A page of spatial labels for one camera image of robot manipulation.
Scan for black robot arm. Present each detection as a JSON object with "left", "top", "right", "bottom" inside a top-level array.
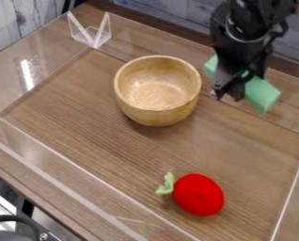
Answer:
[{"left": 210, "top": 0, "right": 299, "bottom": 101}]

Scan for green rectangular block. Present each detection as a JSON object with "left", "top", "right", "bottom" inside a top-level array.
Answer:
[{"left": 204, "top": 54, "right": 284, "bottom": 115}]

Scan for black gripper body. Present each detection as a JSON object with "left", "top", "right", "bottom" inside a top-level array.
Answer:
[{"left": 210, "top": 12, "right": 273, "bottom": 100}]

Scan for black cable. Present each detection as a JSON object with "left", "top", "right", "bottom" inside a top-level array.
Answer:
[{"left": 0, "top": 214, "right": 42, "bottom": 241}]

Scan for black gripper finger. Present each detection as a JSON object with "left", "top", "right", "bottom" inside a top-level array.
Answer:
[
  {"left": 256, "top": 46, "right": 273, "bottom": 78},
  {"left": 226, "top": 76, "right": 249, "bottom": 102}
]

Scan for light wooden bowl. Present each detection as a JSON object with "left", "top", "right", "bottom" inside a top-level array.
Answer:
[{"left": 114, "top": 55, "right": 204, "bottom": 127}]

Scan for red plush tomato toy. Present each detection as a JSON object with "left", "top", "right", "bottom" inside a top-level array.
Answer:
[{"left": 157, "top": 172, "right": 225, "bottom": 217}]

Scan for clear acrylic corner bracket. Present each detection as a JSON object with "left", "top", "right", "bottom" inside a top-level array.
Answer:
[{"left": 67, "top": 12, "right": 113, "bottom": 49}]

